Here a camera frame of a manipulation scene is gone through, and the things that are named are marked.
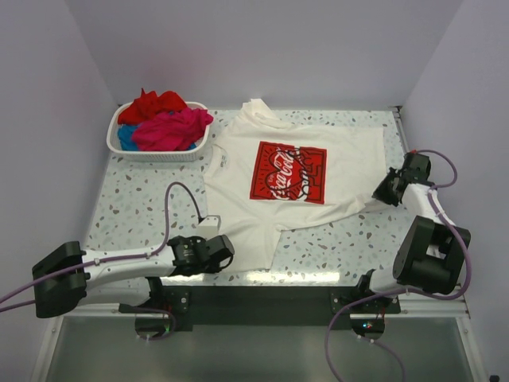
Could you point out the red t shirt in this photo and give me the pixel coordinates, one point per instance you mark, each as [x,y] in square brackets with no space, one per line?
[150,104]

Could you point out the white plastic laundry basket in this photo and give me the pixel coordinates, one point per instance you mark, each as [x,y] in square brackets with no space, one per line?
[114,145]

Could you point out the white t shirt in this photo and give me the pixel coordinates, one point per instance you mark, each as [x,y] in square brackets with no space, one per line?
[267,176]

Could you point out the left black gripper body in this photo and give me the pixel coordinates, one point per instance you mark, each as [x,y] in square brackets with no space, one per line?
[211,268]

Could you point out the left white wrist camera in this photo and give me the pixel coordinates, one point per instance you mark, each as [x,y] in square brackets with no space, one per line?
[209,227]

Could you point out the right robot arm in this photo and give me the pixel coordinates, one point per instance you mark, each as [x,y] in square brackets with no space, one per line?
[433,259]

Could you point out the blue t shirt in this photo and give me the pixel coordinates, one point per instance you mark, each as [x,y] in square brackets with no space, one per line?
[125,135]

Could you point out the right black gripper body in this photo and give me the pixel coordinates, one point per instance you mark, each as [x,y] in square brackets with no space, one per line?
[384,191]

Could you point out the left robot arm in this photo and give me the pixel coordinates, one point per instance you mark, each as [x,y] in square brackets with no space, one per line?
[70,276]

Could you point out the magenta t shirt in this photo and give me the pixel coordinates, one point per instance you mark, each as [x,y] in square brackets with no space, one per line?
[172,132]

